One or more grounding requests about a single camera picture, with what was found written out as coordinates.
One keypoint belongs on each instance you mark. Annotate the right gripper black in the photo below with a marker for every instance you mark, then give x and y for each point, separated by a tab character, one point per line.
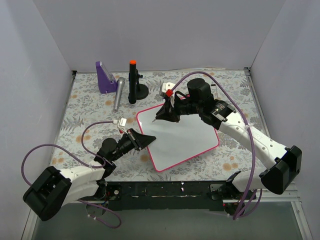
172	110

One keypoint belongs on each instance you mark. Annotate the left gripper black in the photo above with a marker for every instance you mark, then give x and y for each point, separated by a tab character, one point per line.
135	140

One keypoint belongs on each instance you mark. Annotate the pink framed whiteboard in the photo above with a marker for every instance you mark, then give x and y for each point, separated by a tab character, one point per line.
176	142

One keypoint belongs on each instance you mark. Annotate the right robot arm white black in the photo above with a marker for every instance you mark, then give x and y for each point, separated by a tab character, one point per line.
282	164

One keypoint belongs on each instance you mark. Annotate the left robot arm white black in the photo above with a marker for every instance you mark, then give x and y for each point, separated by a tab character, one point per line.
55	188

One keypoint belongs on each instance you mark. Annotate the black round stand base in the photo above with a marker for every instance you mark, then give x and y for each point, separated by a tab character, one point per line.
142	90

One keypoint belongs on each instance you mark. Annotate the black flashlight orange tip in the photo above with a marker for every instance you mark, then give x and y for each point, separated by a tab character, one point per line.
132	82

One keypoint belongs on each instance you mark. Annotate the silver microphone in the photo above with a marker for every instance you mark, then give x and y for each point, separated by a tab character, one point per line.
120	86

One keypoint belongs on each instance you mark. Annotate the floral table mat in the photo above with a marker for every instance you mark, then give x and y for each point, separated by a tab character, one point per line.
87	122

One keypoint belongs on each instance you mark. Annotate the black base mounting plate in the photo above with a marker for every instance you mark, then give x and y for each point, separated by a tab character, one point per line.
166	195

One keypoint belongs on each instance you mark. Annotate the purple wedge stand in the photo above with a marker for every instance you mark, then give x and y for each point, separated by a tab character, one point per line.
105	79

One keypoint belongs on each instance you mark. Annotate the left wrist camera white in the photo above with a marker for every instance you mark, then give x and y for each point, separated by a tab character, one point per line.
121	124

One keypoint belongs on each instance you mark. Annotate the metal wire easel stand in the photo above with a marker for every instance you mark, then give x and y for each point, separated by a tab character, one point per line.
214	90

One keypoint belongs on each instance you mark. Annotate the aluminium frame rail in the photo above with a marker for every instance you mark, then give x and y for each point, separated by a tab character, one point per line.
289	195

